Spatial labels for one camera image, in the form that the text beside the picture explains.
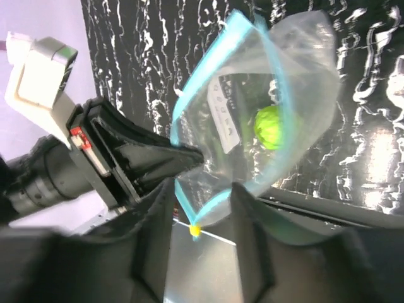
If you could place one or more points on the white paper label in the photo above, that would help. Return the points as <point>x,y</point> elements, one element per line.
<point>223,98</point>

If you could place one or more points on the green fake vegetable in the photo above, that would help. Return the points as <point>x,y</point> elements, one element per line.
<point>268,127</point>

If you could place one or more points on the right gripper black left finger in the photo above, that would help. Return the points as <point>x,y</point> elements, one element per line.
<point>123,260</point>

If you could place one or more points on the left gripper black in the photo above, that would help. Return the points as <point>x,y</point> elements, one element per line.
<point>117,157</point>

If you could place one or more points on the clear zip top bag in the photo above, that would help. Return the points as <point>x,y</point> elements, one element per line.
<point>290,65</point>

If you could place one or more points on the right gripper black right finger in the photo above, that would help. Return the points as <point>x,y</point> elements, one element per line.
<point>282,261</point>

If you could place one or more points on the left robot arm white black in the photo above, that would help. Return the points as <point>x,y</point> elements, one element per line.
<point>42,178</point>

